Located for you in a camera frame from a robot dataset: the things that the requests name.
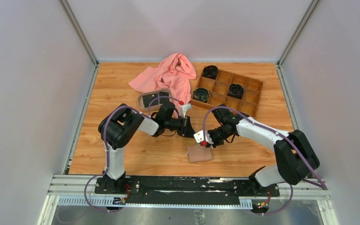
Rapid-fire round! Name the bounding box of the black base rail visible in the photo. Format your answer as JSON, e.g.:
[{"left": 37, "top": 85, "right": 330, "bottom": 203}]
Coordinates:
[{"left": 92, "top": 176, "right": 280, "bottom": 209}]

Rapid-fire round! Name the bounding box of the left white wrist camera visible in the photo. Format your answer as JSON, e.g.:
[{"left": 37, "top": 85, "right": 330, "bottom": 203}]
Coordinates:
[{"left": 179, "top": 103, "right": 192, "bottom": 118}]

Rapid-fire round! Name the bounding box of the pink cloth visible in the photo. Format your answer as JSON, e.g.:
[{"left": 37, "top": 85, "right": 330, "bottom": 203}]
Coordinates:
[{"left": 128, "top": 52, "right": 197, "bottom": 110}]

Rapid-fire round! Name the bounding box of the rolled belt front left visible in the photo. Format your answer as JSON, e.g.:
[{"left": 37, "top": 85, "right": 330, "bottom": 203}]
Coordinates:
[{"left": 193, "top": 87, "right": 210, "bottom": 103}]

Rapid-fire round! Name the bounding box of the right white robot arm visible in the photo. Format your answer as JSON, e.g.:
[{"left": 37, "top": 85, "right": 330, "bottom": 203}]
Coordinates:
[{"left": 194, "top": 104, "right": 327, "bottom": 196}]

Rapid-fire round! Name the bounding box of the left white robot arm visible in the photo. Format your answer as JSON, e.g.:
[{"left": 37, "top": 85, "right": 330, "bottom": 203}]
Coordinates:
[{"left": 98, "top": 102, "right": 195, "bottom": 194}]

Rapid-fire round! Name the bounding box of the rolled belt back left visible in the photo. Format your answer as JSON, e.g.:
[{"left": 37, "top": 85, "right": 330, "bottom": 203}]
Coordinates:
[{"left": 202, "top": 65, "right": 219, "bottom": 80}]

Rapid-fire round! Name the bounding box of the rolled belt middle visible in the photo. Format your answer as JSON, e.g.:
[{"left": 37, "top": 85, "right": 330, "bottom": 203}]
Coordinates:
[{"left": 227, "top": 83, "right": 245, "bottom": 99}]

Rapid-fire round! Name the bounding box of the wooden divided tray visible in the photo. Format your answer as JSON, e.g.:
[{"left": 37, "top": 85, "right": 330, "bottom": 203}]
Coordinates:
[{"left": 190, "top": 69, "right": 263, "bottom": 117}]

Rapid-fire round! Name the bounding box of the pink card holder wallet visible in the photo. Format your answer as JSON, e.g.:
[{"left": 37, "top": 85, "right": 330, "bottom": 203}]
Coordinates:
[{"left": 187, "top": 145, "right": 213, "bottom": 163}]

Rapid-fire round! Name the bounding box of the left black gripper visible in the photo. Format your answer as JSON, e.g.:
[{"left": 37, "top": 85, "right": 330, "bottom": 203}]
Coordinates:
[{"left": 164, "top": 115, "right": 195, "bottom": 138}]

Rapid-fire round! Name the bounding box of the beige oval card tray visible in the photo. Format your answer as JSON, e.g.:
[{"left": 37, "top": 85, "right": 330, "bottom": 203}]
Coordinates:
[{"left": 137, "top": 89, "right": 172, "bottom": 112}]

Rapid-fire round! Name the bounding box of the rolled belt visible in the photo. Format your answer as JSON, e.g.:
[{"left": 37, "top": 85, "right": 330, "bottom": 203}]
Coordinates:
[
  {"left": 202, "top": 65, "right": 219, "bottom": 80},
  {"left": 227, "top": 83, "right": 245, "bottom": 99},
  {"left": 193, "top": 87, "right": 210, "bottom": 103}
]

